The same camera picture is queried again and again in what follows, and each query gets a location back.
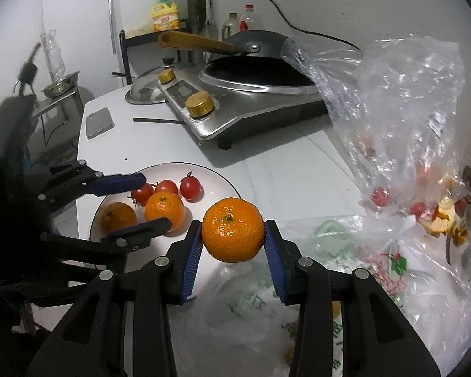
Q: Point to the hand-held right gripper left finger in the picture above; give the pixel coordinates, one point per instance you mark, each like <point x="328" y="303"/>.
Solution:
<point x="192" y="259"/>

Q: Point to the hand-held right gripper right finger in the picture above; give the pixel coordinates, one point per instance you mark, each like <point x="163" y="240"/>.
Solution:
<point x="274" y="263"/>

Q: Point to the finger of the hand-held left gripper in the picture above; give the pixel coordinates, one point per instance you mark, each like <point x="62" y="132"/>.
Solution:
<point x="117" y="183"/>
<point x="141" y="233"/>

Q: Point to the red cherry tomato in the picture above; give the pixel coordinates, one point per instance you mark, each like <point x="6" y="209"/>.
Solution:
<point x="190" y="188"/>
<point x="143" y="194"/>
<point x="167" y="186"/>

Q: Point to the orange tangerine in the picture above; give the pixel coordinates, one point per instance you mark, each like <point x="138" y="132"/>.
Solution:
<point x="165" y="210"/>
<point x="117" y="218"/>
<point x="233" y="229"/>
<point x="335" y="308"/>

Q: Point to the white round plate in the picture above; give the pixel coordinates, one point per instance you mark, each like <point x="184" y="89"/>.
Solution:
<point x="216" y="188"/>

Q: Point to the printed white plastic bag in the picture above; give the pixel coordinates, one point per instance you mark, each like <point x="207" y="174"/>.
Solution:
<point x="416" y="302"/>

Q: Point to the clear plastic bag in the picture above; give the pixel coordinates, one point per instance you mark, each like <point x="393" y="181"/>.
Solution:
<point x="400" y="98"/>

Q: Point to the grey smartphone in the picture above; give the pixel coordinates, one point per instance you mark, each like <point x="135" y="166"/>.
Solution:
<point x="100" y="122"/>

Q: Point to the black chopstick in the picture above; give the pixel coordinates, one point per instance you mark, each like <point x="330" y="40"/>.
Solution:
<point x="157" y="120"/>

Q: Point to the steel wok lid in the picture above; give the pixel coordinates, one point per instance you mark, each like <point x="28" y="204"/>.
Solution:
<point x="145" y="92"/>

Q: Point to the steel bowl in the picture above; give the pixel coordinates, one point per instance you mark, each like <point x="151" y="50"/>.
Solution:
<point x="61" y="86"/>

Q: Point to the bagged cherry tomato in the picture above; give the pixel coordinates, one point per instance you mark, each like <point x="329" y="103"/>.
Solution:
<point x="380" y="197"/>
<point x="461" y="206"/>
<point x="418" y="208"/>

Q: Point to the clear hanging plastic bottle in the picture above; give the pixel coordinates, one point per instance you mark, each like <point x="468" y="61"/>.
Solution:
<point x="54" y="57"/>

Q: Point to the black metal rack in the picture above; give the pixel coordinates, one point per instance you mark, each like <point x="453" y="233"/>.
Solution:
<point x="141" y="37"/>

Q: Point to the steel induction cooker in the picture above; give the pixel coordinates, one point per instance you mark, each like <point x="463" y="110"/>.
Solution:
<point x="259" y="106"/>

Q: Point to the white refrigerator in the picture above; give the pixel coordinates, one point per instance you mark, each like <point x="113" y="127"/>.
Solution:
<point x="82" y="27"/>

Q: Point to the yellow detergent bottle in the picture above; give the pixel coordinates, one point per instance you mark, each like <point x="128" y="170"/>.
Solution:
<point x="165" y="17"/>

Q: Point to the orange peel scraps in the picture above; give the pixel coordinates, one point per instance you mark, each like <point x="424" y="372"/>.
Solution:
<point x="443" y="220"/>

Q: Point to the clear bottle with red cap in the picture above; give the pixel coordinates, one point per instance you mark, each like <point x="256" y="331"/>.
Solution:
<point x="248" y="21"/>

